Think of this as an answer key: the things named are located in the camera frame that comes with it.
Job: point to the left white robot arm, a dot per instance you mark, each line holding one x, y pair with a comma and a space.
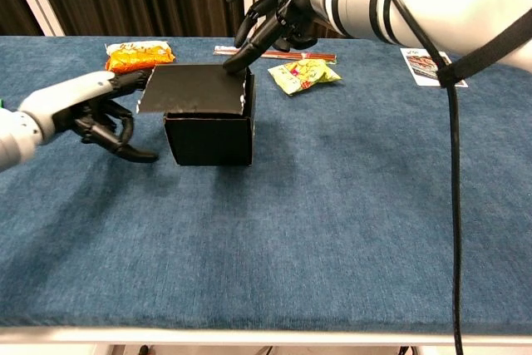
12, 139

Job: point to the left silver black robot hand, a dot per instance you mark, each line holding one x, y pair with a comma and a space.
66, 93

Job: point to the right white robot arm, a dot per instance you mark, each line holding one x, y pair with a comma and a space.
457, 1

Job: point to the blue table cloth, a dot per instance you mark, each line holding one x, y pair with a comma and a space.
249, 247

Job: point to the red snack stick packet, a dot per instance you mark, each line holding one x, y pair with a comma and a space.
316, 57

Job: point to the white picture card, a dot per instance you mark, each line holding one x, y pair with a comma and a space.
424, 68

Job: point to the yellow green snack packet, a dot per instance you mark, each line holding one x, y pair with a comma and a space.
307, 74

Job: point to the black foldable paper box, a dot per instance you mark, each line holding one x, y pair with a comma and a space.
208, 139

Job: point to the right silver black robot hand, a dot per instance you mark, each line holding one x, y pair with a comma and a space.
299, 1

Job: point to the orange snack packet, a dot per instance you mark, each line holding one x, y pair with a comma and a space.
137, 57

